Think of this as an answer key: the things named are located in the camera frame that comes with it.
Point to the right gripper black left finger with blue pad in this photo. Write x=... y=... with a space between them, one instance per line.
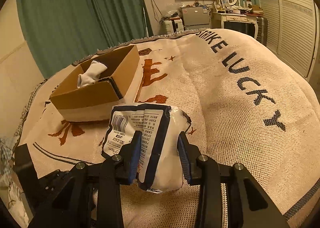
x=85 y=188

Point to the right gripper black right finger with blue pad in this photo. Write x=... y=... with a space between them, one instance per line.
x=248 y=205

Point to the black white tissue pack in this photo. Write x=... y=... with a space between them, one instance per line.
x=159 y=168

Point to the white socks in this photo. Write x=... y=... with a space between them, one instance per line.
x=91 y=75

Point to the checkered bed sheet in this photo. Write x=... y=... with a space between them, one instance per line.
x=25 y=111

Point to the open cardboard box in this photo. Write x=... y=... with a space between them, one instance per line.
x=118 y=84

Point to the dark suitcase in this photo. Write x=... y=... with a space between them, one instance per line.
x=262 y=30

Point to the green curtain left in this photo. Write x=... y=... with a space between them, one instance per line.
x=59 y=32

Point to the white drawer cabinet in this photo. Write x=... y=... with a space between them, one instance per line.
x=172 y=25

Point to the white dressing table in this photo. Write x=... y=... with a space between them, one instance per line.
x=236 y=22

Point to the white louvred wardrobe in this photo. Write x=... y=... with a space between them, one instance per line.
x=292 y=32

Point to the grey mini fridge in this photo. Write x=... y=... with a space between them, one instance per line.
x=196 y=17

